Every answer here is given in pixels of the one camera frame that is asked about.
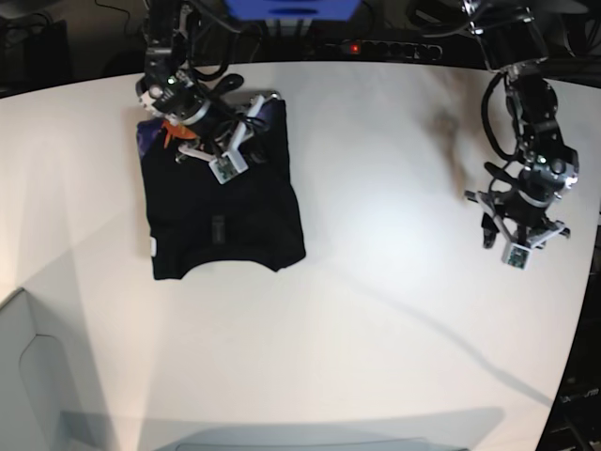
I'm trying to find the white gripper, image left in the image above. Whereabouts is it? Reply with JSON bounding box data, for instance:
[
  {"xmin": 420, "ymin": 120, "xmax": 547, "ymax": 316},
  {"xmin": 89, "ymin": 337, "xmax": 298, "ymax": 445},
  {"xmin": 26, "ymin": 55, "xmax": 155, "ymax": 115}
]
[{"xmin": 175, "ymin": 93, "xmax": 282, "ymax": 164}]

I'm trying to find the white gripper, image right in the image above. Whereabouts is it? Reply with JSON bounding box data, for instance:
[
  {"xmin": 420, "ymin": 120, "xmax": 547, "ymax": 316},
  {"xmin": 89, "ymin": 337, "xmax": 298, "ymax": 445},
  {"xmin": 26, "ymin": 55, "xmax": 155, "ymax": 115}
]
[{"xmin": 464, "ymin": 190, "xmax": 571, "ymax": 249}]

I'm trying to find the black T-shirt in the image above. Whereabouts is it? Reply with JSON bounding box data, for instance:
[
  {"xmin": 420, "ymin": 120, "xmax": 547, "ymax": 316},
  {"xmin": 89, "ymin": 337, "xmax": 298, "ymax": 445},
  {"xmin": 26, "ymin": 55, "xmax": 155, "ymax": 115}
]
[{"xmin": 136, "ymin": 100, "xmax": 306, "ymax": 280}]

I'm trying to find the blue box overhead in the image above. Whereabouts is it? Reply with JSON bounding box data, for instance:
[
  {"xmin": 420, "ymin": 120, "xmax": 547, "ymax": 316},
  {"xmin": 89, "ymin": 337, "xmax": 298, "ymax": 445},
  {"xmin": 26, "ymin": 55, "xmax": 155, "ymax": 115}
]
[{"xmin": 224, "ymin": 0, "xmax": 361, "ymax": 21}]

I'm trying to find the black power strip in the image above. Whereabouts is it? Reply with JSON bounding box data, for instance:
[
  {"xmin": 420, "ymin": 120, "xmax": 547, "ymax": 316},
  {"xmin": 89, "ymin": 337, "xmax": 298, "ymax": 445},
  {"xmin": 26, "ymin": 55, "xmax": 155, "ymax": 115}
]
[{"xmin": 328, "ymin": 40, "xmax": 443, "ymax": 63}]

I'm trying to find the black equipment with white lettering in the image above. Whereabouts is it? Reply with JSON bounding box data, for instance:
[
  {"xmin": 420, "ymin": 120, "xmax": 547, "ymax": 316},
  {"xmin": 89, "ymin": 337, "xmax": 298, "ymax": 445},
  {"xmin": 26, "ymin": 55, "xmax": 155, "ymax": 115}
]
[{"xmin": 536, "ymin": 266, "xmax": 600, "ymax": 450}]

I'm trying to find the white side table panel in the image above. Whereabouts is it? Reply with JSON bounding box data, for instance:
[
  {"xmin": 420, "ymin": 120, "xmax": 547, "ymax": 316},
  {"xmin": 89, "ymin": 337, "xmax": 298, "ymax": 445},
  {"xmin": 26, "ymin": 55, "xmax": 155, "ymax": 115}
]
[{"xmin": 1, "ymin": 287, "xmax": 140, "ymax": 450}]

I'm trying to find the wrist camera, image left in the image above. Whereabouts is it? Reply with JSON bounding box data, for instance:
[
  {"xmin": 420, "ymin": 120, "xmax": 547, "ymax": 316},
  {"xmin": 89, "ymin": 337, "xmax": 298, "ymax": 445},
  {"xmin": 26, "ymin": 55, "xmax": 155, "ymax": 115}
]
[{"xmin": 208, "ymin": 149, "xmax": 249, "ymax": 184}]

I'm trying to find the wrist camera, image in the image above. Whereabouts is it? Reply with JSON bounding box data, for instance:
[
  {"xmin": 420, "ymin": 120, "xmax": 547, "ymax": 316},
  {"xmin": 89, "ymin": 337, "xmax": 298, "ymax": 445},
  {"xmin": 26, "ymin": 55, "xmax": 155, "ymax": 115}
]
[
  {"xmin": 501, "ymin": 241, "xmax": 532, "ymax": 270},
  {"xmin": 208, "ymin": 149, "xmax": 249, "ymax": 184}
]

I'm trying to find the wrist camera, image right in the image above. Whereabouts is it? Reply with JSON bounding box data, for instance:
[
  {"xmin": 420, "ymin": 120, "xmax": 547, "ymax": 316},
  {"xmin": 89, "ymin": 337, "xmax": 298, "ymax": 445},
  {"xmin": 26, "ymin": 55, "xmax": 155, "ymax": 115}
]
[{"xmin": 501, "ymin": 241, "xmax": 532, "ymax": 270}]

